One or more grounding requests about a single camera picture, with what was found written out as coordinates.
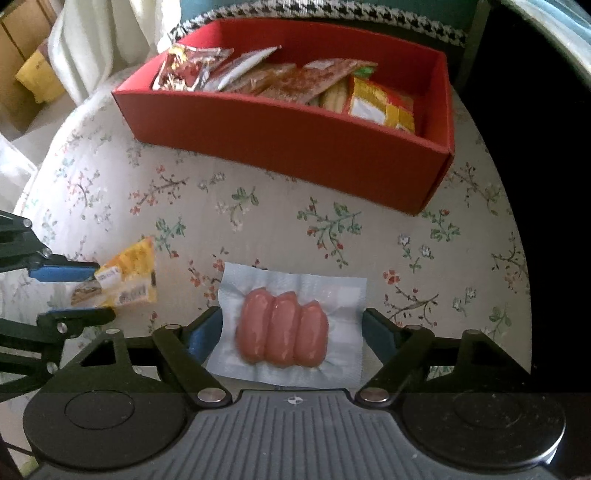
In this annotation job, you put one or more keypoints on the white blanket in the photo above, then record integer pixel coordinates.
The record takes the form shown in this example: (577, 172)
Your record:
(92, 46)

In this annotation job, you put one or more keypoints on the wooden door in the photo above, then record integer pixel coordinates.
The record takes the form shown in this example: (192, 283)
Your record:
(18, 27)

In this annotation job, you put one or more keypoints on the red cardboard box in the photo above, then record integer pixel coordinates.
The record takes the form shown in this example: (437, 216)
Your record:
(277, 138)

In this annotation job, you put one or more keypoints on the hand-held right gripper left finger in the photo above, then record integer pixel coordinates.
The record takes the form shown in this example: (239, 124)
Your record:
(205, 334)

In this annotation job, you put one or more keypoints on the white red snack packet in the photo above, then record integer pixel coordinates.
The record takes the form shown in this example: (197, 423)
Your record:
(189, 69)

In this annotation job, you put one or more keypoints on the floral tablecloth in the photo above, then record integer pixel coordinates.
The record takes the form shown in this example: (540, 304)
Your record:
(323, 221)

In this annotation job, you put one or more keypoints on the clear brown tofu packet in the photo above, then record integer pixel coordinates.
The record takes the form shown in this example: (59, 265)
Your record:
(314, 78)

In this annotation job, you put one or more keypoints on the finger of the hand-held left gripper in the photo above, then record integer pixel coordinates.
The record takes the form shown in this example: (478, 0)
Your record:
(74, 318)
(60, 272)

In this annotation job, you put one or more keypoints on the silver snack packet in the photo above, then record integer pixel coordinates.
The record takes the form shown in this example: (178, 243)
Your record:
(244, 64)

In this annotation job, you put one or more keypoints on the clear sausage packet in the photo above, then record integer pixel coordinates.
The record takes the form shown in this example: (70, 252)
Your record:
(281, 332)

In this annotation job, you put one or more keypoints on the yellow bag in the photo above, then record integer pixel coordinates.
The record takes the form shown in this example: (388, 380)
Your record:
(37, 78)

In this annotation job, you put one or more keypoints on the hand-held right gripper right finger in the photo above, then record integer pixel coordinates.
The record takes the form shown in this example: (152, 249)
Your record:
(381, 334)

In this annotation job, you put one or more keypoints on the orange clear snack packet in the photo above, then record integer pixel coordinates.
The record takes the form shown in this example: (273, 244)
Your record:
(263, 79)

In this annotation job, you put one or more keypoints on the red yellow snack packet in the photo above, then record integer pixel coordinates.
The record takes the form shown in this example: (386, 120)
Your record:
(378, 104)

